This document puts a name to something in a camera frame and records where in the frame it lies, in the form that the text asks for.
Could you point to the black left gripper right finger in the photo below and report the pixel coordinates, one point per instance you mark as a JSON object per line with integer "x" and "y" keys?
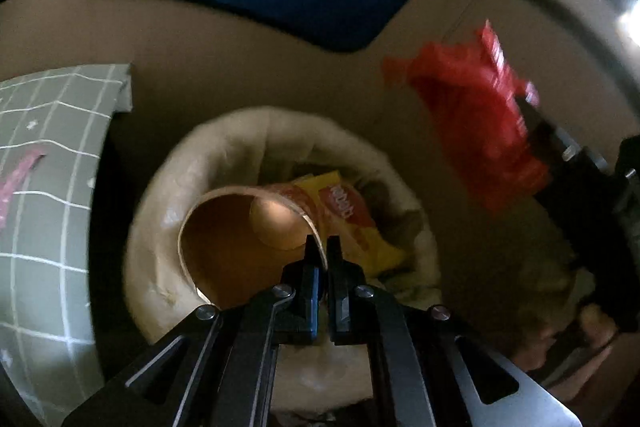
{"x": 426, "y": 370}

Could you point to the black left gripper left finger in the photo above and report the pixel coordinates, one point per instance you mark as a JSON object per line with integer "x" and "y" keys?
{"x": 216, "y": 367}

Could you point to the brown paper cup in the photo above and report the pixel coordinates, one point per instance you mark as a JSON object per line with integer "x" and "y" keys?
{"x": 236, "y": 240}

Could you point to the red paper cup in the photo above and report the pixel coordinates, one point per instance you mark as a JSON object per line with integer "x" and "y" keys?
{"x": 469, "y": 90}

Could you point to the red yellow chip bag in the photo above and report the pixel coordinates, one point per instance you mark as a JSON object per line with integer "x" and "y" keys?
{"x": 336, "y": 208}

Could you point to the pink white snack wrapper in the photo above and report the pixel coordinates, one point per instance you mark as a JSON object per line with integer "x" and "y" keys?
{"x": 15, "y": 179}

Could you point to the beige trash bag bin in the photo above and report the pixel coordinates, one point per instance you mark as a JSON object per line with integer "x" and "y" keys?
{"x": 259, "y": 147}

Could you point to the person's right hand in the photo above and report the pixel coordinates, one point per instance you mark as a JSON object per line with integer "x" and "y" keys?
{"x": 572, "y": 355}

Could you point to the green grid tablecloth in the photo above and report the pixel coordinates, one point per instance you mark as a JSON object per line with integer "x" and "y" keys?
{"x": 47, "y": 339}

